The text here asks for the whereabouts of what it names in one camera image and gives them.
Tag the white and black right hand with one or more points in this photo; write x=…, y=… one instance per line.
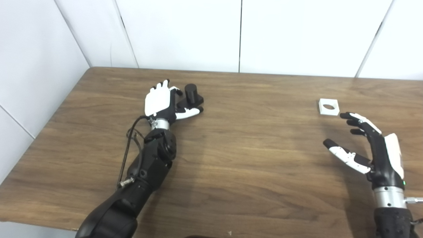
x=383, y=165

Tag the white and black left hand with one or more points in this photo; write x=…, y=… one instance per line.
x=158, y=100

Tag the black peg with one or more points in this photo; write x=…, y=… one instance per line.
x=190, y=92

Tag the white square piece with hole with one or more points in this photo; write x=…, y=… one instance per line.
x=322, y=111

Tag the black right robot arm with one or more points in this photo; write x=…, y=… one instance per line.
x=393, y=224

